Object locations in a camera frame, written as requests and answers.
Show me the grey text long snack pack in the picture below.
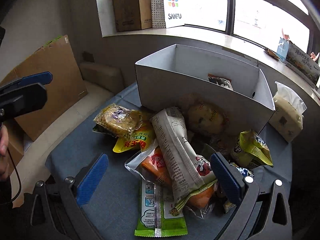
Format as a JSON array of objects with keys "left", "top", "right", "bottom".
[{"left": 151, "top": 107, "right": 216, "bottom": 211}]

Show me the yellow green chips bag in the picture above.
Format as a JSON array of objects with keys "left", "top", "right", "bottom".
[{"left": 231, "top": 130, "right": 273, "bottom": 170}]

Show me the yellow peanut cracker pack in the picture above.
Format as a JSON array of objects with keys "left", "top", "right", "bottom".
[{"left": 94, "top": 103, "right": 142, "bottom": 139}]

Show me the green white long snack pack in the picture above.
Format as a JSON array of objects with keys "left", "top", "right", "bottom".
[{"left": 135, "top": 180, "right": 188, "bottom": 237}]

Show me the yellow corn snack pouch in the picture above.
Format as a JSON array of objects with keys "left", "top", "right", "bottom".
[{"left": 113, "top": 124, "right": 156, "bottom": 153}]

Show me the black yellow chips bag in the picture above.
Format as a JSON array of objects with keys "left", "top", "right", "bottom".
[{"left": 223, "top": 163, "right": 254, "bottom": 213}]

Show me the orange white cartoon snack pack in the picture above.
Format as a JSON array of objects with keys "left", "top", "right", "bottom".
[{"left": 208, "top": 74, "right": 233, "bottom": 90}]

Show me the person left hand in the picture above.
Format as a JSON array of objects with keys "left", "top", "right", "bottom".
[{"left": 0, "top": 125, "right": 9, "bottom": 181}]

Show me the blue grey table cloth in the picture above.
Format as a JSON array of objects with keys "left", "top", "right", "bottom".
[{"left": 44, "top": 82, "right": 293, "bottom": 240}]

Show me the flat cardboard sheet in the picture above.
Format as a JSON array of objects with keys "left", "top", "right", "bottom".
[{"left": 1, "top": 35, "right": 87, "bottom": 141}]

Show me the tissue paper pack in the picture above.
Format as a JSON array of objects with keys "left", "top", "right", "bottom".
[{"left": 269, "top": 81, "right": 307, "bottom": 142}]

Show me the brown cardboard box on sill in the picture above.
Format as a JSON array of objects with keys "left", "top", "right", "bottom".
[{"left": 112, "top": 0, "right": 152, "bottom": 32}]

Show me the white cardboard storage box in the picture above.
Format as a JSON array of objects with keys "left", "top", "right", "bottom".
[{"left": 135, "top": 44, "right": 275, "bottom": 135}]

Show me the small wrapper on sill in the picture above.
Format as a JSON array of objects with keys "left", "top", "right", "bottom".
[{"left": 264, "top": 48, "right": 279, "bottom": 60}]

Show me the printed tissue box on sill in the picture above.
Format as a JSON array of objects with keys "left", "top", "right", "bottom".
[{"left": 276, "top": 38, "right": 319, "bottom": 88}]

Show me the white SANFU shopping bag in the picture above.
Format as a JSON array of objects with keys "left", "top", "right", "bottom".
[{"left": 151, "top": 0, "right": 185, "bottom": 29}]

